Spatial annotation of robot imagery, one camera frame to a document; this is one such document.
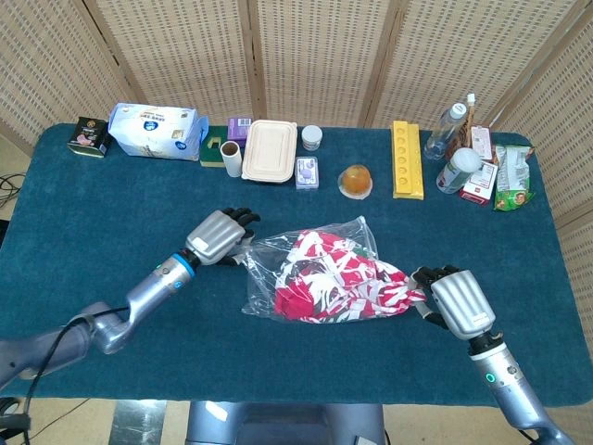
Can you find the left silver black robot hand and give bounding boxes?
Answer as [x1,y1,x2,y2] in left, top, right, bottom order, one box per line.
[184,207,261,268]

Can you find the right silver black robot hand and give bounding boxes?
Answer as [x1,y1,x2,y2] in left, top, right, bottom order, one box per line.
[410,264,497,342]

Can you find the red white cloth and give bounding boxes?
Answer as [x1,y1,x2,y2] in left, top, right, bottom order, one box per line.
[240,215,418,325]

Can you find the red white patterned clothes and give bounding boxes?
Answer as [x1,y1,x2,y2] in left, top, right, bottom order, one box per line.
[272,229,427,324]

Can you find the green snack bag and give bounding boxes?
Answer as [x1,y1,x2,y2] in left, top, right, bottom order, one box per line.
[492,144,536,212]

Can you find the white paper roll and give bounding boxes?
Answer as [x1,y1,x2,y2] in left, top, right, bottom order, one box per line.
[220,140,244,179]

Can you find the yellow green sponge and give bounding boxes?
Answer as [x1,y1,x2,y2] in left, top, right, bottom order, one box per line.
[199,136,229,169]

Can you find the teal table cloth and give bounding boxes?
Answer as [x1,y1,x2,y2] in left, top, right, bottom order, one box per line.
[0,122,589,409]

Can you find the beige lidded lunch box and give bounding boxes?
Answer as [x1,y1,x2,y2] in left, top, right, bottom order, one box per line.
[240,119,298,184]

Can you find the small purple box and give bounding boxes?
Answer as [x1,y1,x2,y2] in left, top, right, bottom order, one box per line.
[226,117,254,148]

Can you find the clear purple plastic case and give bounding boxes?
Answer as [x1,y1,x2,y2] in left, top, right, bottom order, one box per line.
[295,156,320,190]

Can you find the white blue tissue pack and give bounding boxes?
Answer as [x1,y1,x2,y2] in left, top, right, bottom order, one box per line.
[107,102,210,162]

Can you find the red white carton box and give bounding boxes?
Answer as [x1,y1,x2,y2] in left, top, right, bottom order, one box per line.
[459,160,499,207]

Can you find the white capped bottle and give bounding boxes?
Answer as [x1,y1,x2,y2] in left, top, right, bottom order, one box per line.
[435,147,483,195]

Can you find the small white lidded jar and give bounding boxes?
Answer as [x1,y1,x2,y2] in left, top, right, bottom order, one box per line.
[301,125,324,152]

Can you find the orange jelly cup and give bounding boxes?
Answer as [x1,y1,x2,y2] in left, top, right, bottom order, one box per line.
[337,163,374,200]

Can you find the yellow holed tray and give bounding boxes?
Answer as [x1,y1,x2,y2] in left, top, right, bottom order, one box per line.
[391,120,425,201]

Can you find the dark green meat tin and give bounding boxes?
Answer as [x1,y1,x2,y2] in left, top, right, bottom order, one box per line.
[67,116,111,159]

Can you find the pink white small box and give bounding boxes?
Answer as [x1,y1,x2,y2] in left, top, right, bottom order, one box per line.
[470,125,493,162]

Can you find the clear plastic water bottle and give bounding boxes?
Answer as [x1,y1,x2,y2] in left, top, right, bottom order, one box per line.
[423,102,468,161]

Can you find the brown patterned bottle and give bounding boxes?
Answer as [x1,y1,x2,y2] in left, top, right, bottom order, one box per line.
[445,93,477,161]

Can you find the shiny metal floor plate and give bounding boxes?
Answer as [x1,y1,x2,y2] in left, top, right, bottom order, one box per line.
[108,400,168,445]

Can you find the grey-blue robot torso base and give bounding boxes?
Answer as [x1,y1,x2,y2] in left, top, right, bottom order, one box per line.
[184,400,388,445]

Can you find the woven folding screen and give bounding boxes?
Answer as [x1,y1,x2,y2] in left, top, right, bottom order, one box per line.
[0,0,593,445]

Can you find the black caster wheel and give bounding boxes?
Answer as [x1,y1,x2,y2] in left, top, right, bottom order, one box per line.
[0,397,22,421]

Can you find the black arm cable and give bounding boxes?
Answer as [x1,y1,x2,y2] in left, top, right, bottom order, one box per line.
[0,305,132,439]

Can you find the black floor cables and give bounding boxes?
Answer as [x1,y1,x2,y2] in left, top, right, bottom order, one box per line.
[0,173,27,205]

